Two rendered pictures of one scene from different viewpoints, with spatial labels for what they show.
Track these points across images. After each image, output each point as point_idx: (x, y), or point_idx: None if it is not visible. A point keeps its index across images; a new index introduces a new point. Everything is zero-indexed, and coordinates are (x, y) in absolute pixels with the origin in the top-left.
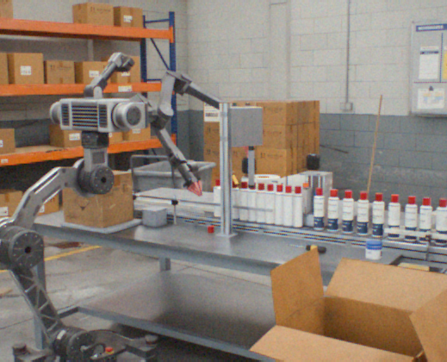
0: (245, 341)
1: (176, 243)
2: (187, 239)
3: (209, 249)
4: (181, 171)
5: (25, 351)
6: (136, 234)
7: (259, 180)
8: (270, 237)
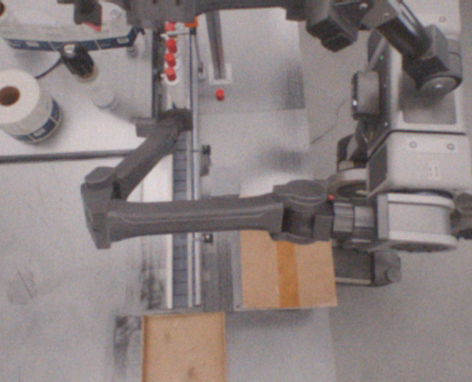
0: None
1: (293, 95)
2: (268, 98)
3: (291, 49)
4: (182, 127)
5: (387, 268)
6: (286, 169)
7: (40, 88)
8: (203, 26)
